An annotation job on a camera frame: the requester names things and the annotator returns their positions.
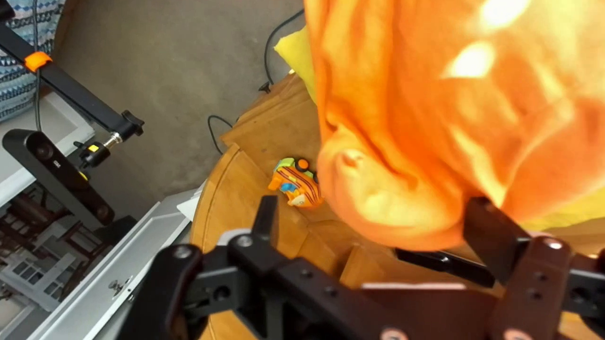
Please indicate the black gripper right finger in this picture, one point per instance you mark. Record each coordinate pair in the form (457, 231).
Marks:
(536, 283)

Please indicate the yellow cloth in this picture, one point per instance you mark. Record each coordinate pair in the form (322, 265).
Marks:
(296, 59)

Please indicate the orange cloth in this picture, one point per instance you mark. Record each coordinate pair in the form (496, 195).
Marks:
(409, 125)

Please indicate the black stereo camera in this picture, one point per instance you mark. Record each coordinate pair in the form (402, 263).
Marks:
(58, 172)

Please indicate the small orange toy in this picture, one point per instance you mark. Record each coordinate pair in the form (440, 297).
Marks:
(294, 185)

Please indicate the grey metal rail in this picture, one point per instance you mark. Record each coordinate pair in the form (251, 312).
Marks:
(114, 276)

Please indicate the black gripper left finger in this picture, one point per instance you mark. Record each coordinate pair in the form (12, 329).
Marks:
(190, 276)

